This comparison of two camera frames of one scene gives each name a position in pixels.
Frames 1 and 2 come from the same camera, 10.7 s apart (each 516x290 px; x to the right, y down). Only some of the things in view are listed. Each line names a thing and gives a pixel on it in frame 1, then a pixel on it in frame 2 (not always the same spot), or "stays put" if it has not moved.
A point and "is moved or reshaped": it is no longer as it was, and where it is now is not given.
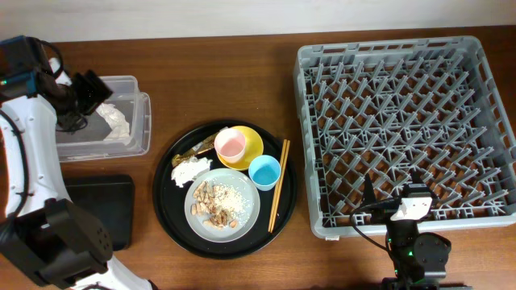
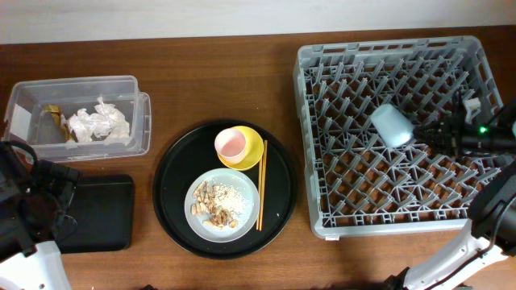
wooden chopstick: (277, 184) → (259, 195)
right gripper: (384, 210) → (450, 136)
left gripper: (85, 95) → (64, 187)
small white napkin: (186, 171) → (82, 123)
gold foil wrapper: (205, 144) is moved or reshaped
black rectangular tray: (110, 199) stays put
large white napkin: (117, 122) stays put
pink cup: (230, 145) stays put
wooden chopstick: (278, 193) → (264, 185)
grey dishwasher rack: (386, 108) stays put
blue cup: (264, 171) → (395, 129)
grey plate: (230, 176) stays put
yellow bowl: (254, 147) stays put
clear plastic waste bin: (120, 127) stays put
